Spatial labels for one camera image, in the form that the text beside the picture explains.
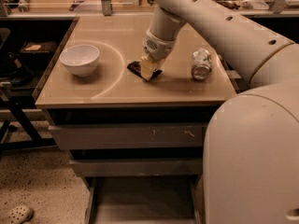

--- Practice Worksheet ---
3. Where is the grey drawer cabinet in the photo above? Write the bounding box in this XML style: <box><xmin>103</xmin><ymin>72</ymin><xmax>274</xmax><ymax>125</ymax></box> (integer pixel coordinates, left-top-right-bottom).
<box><xmin>32</xmin><ymin>13</ymin><xmax>243</xmax><ymax>224</ymax></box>

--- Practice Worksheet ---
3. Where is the open grey bottom drawer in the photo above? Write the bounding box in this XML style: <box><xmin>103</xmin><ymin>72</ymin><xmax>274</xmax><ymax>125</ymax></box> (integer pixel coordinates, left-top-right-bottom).
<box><xmin>85</xmin><ymin>175</ymin><xmax>202</xmax><ymax>224</ymax></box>

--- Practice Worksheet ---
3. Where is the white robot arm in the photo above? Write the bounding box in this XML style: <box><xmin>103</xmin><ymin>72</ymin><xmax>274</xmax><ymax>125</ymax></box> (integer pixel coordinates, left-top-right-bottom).
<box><xmin>141</xmin><ymin>0</ymin><xmax>299</xmax><ymax>224</ymax></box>

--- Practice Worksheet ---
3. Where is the black box on shelf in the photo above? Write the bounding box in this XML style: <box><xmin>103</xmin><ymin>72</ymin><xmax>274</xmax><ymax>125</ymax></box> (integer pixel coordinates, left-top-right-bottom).
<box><xmin>20</xmin><ymin>41</ymin><xmax>58</xmax><ymax>59</ymax></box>

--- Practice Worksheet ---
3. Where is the white ceramic bowl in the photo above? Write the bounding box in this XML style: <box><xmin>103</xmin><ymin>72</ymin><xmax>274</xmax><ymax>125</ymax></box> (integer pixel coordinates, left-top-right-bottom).
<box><xmin>59</xmin><ymin>44</ymin><xmax>100</xmax><ymax>77</ymax></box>

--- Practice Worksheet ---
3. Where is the grey middle drawer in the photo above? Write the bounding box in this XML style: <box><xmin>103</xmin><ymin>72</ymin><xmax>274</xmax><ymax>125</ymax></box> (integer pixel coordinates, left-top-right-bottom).
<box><xmin>70</xmin><ymin>158</ymin><xmax>203</xmax><ymax>177</ymax></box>

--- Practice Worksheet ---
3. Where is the crushed aluminium soda can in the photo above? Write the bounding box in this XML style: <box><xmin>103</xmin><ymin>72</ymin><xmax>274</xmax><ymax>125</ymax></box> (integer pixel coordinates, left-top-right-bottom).
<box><xmin>192</xmin><ymin>48</ymin><xmax>212</xmax><ymax>80</ymax></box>

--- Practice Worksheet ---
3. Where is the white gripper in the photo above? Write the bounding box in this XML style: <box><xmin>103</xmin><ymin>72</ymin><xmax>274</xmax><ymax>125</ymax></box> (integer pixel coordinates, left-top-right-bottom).
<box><xmin>140</xmin><ymin>29</ymin><xmax>176</xmax><ymax>80</ymax></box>

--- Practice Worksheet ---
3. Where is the grey top drawer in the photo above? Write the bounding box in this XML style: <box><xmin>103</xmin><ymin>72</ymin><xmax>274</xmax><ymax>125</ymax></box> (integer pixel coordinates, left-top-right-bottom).
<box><xmin>49</xmin><ymin>122</ymin><xmax>206</xmax><ymax>150</ymax></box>

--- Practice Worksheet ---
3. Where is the black rxbar chocolate wrapper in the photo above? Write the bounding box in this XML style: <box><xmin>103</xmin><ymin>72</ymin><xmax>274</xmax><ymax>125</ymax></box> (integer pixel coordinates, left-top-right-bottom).
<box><xmin>127</xmin><ymin>61</ymin><xmax>162</xmax><ymax>81</ymax></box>

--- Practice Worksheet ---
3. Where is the white perforated clog shoe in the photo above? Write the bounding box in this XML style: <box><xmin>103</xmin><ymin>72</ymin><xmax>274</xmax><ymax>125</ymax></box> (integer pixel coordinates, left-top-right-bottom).
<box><xmin>0</xmin><ymin>205</ymin><xmax>34</xmax><ymax>224</ymax></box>

